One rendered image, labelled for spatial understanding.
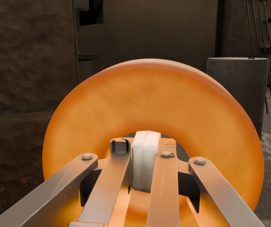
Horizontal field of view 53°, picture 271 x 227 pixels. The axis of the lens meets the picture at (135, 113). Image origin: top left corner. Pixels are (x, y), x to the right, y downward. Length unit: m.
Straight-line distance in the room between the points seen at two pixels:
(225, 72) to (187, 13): 5.69
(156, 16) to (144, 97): 7.50
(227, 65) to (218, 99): 2.49
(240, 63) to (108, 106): 2.50
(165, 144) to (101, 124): 0.04
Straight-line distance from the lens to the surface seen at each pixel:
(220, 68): 2.69
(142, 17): 7.44
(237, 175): 0.19
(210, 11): 8.78
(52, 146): 0.20
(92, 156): 0.16
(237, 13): 4.30
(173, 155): 0.15
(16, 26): 0.54
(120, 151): 0.16
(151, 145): 0.16
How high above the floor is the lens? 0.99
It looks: 14 degrees down
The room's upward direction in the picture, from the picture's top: straight up
